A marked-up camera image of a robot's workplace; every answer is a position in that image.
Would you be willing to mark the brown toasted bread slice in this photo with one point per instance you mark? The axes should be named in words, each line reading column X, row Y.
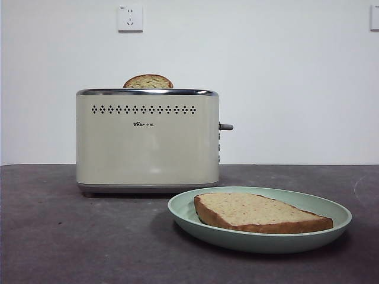
column 148, row 82
column 253, row 213

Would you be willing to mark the pale green round plate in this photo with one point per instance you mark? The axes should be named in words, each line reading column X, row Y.
column 259, row 244

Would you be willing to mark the grey toaster lever knob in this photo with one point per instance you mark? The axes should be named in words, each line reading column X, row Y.
column 226, row 127

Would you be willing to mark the cream toaster with chrome rim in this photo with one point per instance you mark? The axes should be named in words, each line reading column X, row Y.
column 140, row 148

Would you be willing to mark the white wall power socket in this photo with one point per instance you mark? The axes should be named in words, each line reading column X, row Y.
column 130, row 19

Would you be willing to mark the white wall switch plate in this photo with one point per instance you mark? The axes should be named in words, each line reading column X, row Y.
column 375, row 17

